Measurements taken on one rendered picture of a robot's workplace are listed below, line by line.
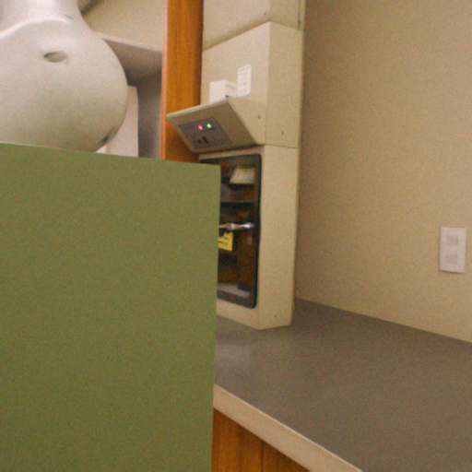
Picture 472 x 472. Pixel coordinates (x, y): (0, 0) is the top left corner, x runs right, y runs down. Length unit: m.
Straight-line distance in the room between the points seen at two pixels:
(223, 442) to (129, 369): 0.63
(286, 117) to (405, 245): 0.50
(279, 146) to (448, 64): 0.50
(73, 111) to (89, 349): 0.22
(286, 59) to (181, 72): 0.38
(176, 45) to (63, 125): 1.13
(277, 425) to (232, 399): 0.12
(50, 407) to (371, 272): 1.30
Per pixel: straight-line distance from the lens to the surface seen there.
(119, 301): 0.33
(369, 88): 1.60
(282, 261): 1.27
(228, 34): 1.44
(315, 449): 0.72
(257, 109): 1.22
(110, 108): 0.47
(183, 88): 1.55
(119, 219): 0.32
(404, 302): 1.48
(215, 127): 1.29
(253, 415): 0.81
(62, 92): 0.45
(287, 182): 1.27
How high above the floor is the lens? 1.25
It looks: 3 degrees down
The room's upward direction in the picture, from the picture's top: 2 degrees clockwise
